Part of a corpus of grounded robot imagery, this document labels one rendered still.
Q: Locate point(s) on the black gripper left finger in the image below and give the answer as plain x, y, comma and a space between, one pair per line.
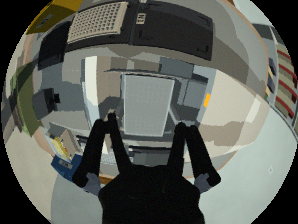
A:
87, 173

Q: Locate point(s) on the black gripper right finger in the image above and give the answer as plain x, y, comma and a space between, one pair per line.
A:
206, 177

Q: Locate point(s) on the large grey bench mat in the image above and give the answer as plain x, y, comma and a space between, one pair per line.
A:
237, 51

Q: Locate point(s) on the blue open-top bin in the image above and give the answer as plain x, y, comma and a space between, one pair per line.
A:
67, 168

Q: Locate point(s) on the yellow open-top bin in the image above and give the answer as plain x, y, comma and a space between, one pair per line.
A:
52, 14

